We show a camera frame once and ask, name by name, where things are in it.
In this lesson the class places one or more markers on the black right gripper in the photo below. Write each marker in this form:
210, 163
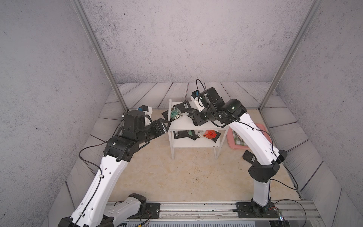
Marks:
197, 117

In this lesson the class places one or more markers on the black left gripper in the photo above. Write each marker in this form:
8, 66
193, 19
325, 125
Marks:
159, 128

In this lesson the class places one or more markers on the green label tea bag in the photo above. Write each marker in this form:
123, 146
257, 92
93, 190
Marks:
191, 113
175, 113

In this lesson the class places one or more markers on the black barcode tea bag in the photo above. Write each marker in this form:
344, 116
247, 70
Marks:
249, 157
184, 107

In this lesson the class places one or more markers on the black barcode tea bag top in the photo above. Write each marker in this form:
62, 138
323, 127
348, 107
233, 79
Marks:
184, 107

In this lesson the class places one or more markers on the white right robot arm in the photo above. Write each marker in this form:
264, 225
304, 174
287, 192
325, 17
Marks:
268, 157

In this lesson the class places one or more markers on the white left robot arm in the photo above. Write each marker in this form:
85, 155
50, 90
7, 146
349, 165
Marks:
119, 150

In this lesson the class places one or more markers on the black barcode bag lower shelf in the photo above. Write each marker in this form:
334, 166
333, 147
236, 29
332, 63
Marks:
180, 134

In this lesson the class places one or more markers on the red tea bag lower shelf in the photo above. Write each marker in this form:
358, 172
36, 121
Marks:
212, 135

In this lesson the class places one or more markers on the white two-tier shelf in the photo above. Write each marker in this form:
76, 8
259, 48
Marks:
185, 123

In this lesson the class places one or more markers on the white tea bag lower shelf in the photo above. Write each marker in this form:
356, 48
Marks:
200, 133

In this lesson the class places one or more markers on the green black bag lower shelf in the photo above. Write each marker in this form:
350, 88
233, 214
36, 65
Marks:
192, 135

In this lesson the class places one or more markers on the pink tray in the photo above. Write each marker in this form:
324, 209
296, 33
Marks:
230, 139

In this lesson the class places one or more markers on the green checkered cloth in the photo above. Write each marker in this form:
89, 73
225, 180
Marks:
238, 140

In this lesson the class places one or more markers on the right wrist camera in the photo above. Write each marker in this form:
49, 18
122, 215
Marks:
208, 98

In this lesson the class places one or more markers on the metal base rail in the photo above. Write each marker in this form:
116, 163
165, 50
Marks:
287, 213

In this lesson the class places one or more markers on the left metal frame post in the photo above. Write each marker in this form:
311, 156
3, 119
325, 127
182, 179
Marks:
77, 4

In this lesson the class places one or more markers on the metal frame post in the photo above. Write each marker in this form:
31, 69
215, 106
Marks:
309, 18
77, 4

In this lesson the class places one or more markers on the right metal frame post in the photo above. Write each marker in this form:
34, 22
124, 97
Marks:
309, 18

